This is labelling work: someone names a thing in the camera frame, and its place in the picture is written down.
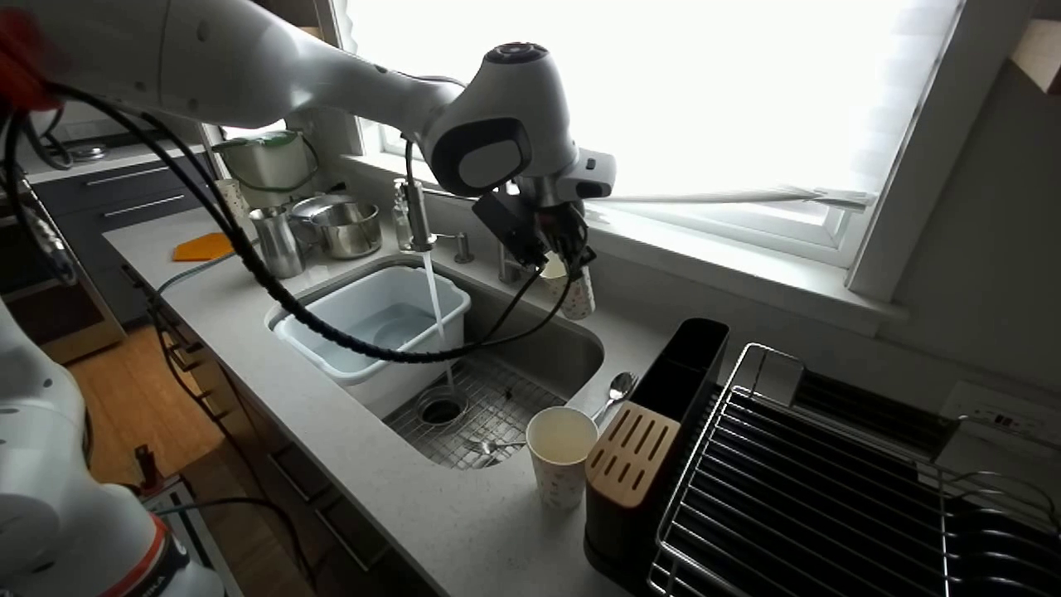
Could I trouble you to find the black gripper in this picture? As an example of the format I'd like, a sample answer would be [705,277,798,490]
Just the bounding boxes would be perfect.
[529,195,599,280]

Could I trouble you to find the chrome spring pull-down faucet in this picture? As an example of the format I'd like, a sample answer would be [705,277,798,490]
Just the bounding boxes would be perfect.
[397,137,445,260]

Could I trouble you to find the stainless steel sink basin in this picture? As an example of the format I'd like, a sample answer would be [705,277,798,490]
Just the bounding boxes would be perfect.
[263,250,610,476]

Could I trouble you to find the steel spoon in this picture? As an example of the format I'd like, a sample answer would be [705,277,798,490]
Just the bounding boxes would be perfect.
[588,368,644,431]

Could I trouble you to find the steel fork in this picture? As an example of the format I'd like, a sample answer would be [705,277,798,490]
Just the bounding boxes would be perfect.
[462,431,531,465]

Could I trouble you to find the shiny steel pot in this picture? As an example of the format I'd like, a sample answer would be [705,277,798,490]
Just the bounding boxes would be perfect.
[292,194,384,264]

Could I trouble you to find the tall steel jar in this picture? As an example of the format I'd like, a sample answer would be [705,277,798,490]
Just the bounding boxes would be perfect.
[248,207,307,283]

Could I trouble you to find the white container green rim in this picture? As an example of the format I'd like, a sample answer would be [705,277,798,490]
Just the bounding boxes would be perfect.
[216,126,321,214]

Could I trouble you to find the orange round lid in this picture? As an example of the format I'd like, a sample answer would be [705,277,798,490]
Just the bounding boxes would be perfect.
[168,228,246,264]

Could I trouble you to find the dark built-in oven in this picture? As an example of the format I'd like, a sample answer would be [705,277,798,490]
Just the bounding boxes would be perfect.
[0,175,126,361]

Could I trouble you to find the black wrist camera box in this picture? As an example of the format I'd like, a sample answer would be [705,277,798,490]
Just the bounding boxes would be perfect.
[471,189,547,273]

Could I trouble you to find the wire sink bottom grid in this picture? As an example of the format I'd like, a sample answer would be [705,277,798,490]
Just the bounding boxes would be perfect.
[384,351,575,476]

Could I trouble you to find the wire dish drying rack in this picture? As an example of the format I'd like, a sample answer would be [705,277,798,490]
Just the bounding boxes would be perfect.
[644,340,1061,597]

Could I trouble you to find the thin black floor cable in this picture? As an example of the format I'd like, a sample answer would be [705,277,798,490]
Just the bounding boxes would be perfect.
[152,493,326,594]

